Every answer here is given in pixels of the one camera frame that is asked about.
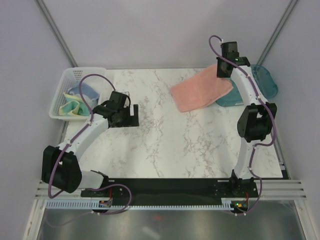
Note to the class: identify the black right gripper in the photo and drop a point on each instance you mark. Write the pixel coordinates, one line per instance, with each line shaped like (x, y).
(219, 73)

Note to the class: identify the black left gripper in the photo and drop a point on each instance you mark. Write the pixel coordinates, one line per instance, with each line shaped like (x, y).
(131, 121)

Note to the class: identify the pink terry towel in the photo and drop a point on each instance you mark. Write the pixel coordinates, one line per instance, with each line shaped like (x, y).
(200, 90)

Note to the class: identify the yellow green towel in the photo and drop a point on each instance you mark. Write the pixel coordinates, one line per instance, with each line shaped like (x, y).
(74, 107)

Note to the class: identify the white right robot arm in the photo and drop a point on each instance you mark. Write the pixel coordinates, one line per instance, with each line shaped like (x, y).
(256, 125)

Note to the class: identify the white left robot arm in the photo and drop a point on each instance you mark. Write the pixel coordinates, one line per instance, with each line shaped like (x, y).
(60, 164)

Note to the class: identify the blue towel in basket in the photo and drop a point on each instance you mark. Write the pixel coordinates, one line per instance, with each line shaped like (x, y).
(90, 95)

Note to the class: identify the white plastic basket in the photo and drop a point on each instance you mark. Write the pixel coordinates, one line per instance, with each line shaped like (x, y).
(88, 75)

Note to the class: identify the teal transparent plastic tray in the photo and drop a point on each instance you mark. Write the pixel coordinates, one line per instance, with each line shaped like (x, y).
(263, 80)

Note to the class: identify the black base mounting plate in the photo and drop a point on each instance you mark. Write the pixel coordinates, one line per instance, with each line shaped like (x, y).
(161, 199)

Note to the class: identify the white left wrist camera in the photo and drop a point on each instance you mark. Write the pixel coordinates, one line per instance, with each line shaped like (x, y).
(126, 93)

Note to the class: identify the right corner frame post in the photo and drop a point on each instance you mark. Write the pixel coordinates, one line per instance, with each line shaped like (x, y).
(278, 30)

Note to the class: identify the corner frame post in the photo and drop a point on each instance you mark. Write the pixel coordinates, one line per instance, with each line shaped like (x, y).
(56, 32)
(278, 30)

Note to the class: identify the white slotted cable duct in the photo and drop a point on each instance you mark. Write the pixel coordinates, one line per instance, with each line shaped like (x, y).
(95, 204)

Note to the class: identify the left corner frame post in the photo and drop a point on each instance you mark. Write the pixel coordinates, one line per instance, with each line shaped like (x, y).
(56, 32)

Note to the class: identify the silver aluminium rail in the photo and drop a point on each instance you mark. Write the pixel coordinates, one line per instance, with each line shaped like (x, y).
(218, 188)

